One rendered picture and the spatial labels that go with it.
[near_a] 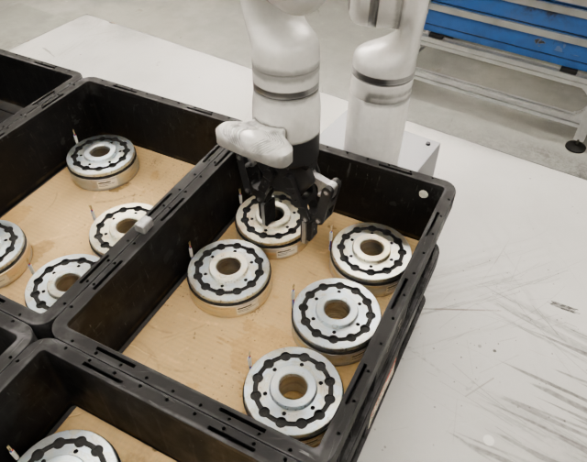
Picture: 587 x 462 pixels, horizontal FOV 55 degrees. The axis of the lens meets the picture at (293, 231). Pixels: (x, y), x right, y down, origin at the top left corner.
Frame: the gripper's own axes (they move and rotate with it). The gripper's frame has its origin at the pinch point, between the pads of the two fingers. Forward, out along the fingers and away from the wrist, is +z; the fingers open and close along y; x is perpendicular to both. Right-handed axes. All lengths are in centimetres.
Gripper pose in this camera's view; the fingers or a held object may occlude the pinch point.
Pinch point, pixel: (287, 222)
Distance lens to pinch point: 71.8
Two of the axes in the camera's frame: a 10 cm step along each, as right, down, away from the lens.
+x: -5.6, 5.6, -6.2
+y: -8.3, -3.7, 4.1
